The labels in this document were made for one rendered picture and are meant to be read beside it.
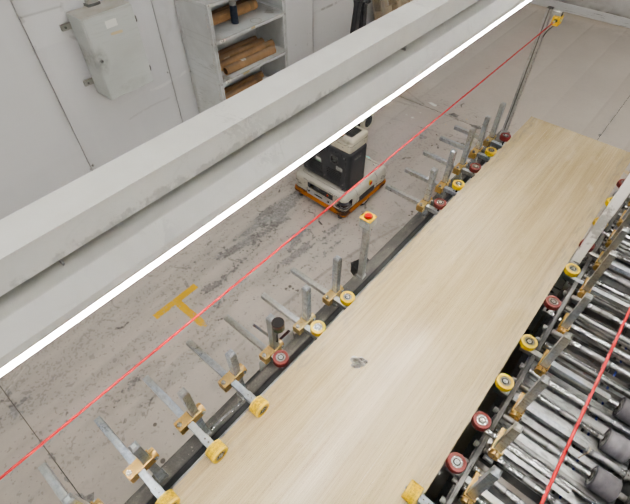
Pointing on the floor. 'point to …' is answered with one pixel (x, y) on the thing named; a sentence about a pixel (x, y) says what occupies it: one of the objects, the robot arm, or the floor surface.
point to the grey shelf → (190, 26)
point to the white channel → (6, 259)
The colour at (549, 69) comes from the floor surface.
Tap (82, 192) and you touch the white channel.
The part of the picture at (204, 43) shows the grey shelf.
